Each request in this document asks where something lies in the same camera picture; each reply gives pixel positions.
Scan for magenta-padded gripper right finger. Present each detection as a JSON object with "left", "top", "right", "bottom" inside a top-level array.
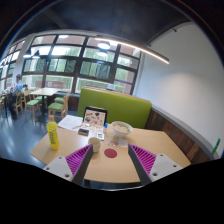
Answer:
[{"left": 127, "top": 143, "right": 184, "bottom": 186}]

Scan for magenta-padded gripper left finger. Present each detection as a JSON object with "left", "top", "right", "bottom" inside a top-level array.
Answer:
[{"left": 43, "top": 143, "right": 95, "bottom": 186}]

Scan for yellow drink bottle orange cap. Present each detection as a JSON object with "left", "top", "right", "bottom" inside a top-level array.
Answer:
[{"left": 46, "top": 114, "right": 60, "bottom": 151}]

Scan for white cup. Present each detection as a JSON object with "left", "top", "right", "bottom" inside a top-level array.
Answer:
[{"left": 87, "top": 136, "right": 102, "bottom": 154}]

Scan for flat round red coaster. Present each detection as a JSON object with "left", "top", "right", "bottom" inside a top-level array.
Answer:
[{"left": 103, "top": 148, "right": 118, "bottom": 159}]

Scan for white sticker sheet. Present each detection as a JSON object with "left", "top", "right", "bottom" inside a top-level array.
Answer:
[{"left": 81, "top": 122, "right": 104, "bottom": 132}]

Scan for white bowl with noodles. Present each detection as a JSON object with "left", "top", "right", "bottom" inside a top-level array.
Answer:
[{"left": 110, "top": 120, "right": 134, "bottom": 138}]

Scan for white paper sheet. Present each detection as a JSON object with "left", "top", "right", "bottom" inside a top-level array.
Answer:
[{"left": 57, "top": 114, "right": 84, "bottom": 132}]

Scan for sticker-covered black tablet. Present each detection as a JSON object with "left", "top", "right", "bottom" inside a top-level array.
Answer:
[{"left": 81, "top": 106, "right": 109, "bottom": 129}]

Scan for green upholstered bench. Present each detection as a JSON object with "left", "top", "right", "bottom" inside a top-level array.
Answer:
[{"left": 77, "top": 86, "right": 153, "bottom": 130}]

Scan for wooden chairs with green seats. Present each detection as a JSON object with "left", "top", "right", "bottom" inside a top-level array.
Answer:
[{"left": 0, "top": 89, "right": 72, "bottom": 122}]

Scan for wooden dining table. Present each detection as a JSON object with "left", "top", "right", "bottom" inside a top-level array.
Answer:
[{"left": 30, "top": 87, "right": 60, "bottom": 116}]

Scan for person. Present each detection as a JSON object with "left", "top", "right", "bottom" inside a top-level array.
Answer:
[{"left": 9, "top": 73, "right": 24, "bottom": 120}]

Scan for long curved light strip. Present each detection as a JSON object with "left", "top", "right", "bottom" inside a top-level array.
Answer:
[{"left": 94, "top": 37, "right": 170, "bottom": 65}]

